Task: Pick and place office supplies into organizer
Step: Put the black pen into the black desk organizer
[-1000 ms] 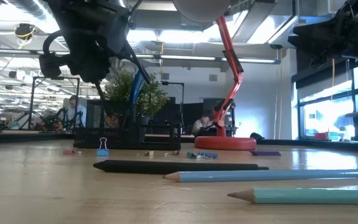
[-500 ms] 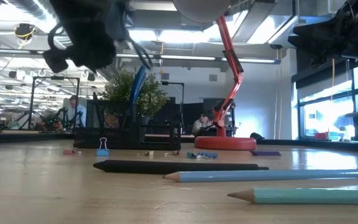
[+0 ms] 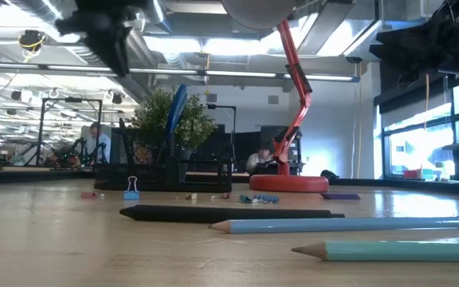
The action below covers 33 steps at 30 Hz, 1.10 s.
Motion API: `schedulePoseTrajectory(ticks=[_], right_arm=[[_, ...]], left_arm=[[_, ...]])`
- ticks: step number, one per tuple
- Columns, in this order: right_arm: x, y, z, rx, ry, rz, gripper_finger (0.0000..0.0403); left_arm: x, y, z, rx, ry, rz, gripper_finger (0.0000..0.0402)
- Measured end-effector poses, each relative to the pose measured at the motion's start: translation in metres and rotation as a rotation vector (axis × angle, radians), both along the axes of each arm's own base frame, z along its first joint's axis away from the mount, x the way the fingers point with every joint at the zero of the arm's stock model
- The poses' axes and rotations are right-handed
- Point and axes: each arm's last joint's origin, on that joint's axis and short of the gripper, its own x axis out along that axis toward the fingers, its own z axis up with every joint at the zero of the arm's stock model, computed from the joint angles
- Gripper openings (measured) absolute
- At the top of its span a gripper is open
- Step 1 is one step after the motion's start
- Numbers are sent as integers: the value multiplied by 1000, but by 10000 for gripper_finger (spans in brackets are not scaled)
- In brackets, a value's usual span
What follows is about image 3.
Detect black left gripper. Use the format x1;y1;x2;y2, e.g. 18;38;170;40
55;0;151;77

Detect blue-handled scissors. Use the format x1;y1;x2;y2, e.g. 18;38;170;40
157;82;190;160

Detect black mesh desk organizer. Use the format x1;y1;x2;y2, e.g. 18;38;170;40
92;126;233;194

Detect black marker pen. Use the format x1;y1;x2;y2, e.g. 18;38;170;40
119;204;346;224

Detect light blue pencil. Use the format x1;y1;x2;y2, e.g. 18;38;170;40
208;215;459;234

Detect small blue binder clip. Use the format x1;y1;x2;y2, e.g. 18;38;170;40
252;194;281;205

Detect person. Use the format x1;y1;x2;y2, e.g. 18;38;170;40
245;145;275;175
88;122;112;165

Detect green potted plant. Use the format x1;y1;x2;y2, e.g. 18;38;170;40
131;86;218;161

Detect red desk lamp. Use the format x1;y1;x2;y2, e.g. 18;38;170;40
220;0;330;194

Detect black metal stand frame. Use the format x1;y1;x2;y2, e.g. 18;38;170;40
35;96;104;167

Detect black ceiling cable reel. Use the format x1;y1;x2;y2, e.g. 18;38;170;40
17;29;48;64

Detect black aluminium table frame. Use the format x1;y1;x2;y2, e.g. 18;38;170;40
0;167;459;197

